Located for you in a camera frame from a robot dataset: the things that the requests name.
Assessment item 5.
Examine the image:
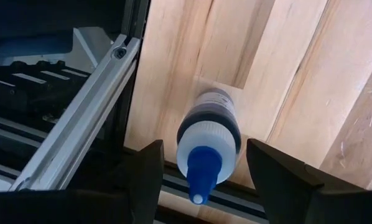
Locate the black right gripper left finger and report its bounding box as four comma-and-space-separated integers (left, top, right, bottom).
79, 139, 165, 224

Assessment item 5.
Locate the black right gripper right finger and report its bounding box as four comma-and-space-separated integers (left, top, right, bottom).
246, 138, 372, 224

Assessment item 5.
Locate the blue food colouring bottle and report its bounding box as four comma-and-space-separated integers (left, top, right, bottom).
175, 88, 243, 205

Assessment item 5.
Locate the silver aluminium rig frame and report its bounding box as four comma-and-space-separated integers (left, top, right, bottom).
8, 33, 142, 192

